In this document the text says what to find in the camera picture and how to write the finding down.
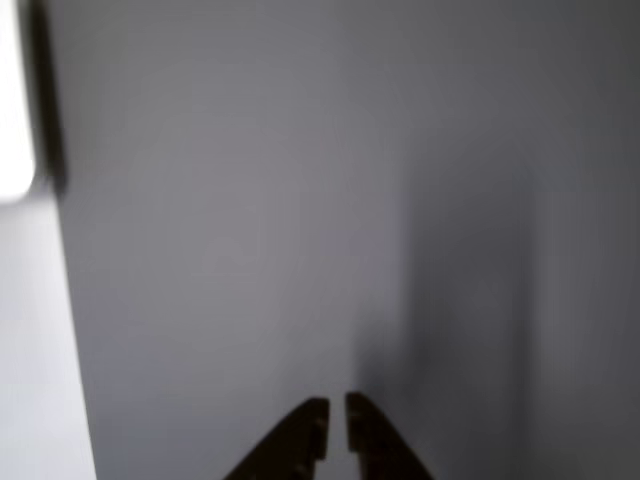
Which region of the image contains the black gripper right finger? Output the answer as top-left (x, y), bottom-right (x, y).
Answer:
top-left (344, 391), bottom-right (436, 480)

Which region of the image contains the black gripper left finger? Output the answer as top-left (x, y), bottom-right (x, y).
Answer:
top-left (222, 397), bottom-right (331, 480)

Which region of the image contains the grey table mat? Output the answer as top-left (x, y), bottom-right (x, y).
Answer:
top-left (44, 0), bottom-right (640, 480)

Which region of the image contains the white rounded flat device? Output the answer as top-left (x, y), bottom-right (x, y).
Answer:
top-left (0, 0), bottom-right (39, 204)

